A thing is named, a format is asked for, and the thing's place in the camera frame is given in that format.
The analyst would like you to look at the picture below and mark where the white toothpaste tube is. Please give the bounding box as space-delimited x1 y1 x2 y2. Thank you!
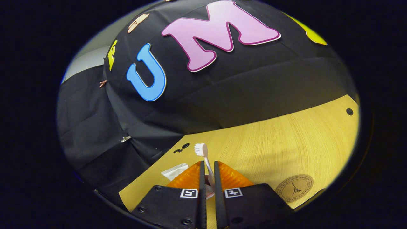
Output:
161 163 189 181

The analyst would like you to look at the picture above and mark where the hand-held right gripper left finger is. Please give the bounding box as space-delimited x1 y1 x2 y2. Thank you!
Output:
131 161 207 229

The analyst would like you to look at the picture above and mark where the round brown coaster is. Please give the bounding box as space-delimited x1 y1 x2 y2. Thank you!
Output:
275 174 314 203

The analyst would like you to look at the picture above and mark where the yellow wooden desktop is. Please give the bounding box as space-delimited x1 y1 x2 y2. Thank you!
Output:
119 94 360 229

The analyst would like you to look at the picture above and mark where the pink toothbrush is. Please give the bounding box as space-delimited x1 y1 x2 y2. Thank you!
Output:
194 143 215 199

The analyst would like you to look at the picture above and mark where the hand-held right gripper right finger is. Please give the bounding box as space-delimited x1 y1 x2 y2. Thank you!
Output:
214 161 294 229

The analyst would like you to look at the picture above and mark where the black backdrop cloth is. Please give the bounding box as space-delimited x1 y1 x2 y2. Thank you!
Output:
57 0 358 207

